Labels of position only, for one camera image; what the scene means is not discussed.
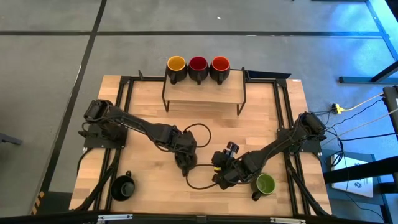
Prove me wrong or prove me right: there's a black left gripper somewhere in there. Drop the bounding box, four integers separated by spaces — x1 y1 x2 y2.
175 130 198 177

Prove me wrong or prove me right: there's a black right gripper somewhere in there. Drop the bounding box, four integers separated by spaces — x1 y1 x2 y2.
211 141 254 191

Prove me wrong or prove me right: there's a black mug green interior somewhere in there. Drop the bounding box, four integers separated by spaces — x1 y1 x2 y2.
250 172 277 202

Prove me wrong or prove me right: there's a black mug dark red interior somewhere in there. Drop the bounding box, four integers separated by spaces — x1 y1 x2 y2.
188 56 210 86

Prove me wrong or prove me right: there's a black mug yellow interior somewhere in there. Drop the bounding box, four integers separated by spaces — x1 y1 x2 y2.
166 55 189 85

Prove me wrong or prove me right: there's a black mug orange interior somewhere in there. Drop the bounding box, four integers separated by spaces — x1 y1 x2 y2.
208 55 231 86

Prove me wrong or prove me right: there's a wooden shelf with black legs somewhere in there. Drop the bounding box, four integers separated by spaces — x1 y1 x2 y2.
161 68 248 116

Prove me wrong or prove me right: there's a black flat panel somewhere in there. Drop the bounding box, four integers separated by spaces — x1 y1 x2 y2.
247 70 292 80

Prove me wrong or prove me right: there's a white box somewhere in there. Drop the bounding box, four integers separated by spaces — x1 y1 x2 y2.
330 154 375 199

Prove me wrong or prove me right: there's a black overhead rig beam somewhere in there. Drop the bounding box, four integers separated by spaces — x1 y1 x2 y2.
0 210 398 224

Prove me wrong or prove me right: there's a black floor beam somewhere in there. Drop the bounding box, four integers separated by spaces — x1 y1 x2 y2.
322 154 398 185

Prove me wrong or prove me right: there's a black chair foot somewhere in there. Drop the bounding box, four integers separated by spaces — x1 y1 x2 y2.
0 133 23 146

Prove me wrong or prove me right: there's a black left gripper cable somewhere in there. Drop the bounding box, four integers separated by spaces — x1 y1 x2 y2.
182 123 213 149

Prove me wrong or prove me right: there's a black cable bundle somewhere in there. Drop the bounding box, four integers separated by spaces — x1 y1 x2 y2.
284 151 332 218
74 146 123 212

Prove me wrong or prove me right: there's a silver metal bracket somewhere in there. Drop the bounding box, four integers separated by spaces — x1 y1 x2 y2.
97 213 134 222
269 217 306 224

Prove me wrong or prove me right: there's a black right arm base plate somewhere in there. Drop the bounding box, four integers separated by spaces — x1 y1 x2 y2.
277 128 327 154

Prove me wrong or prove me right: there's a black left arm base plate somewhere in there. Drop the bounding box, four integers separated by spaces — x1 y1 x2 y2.
83 123 129 149

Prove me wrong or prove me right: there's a beige floor cable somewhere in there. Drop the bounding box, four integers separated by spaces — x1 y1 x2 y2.
320 107 398 147

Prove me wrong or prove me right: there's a black floor cable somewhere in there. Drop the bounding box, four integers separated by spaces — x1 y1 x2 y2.
322 132 398 142

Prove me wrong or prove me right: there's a yellow floor cable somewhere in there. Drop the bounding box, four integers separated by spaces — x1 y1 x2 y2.
341 91 386 112

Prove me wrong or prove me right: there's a black desk leg frame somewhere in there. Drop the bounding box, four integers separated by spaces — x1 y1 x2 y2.
338 0 398 85

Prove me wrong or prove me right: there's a black upright post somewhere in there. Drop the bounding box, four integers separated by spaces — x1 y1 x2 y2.
382 85 398 134

